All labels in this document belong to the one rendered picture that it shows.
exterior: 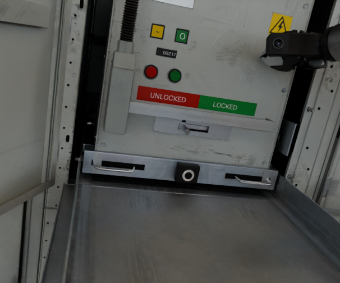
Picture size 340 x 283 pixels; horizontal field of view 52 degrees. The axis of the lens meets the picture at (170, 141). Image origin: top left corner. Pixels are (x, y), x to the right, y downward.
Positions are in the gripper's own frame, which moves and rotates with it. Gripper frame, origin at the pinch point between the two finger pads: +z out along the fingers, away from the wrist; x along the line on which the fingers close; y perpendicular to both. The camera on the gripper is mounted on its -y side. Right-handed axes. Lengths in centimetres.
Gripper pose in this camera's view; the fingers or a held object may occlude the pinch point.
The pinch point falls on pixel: (261, 56)
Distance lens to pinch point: 93.6
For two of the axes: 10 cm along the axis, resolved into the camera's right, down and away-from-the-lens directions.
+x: 0.5, -10.0, -0.4
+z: -4.6, -0.6, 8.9
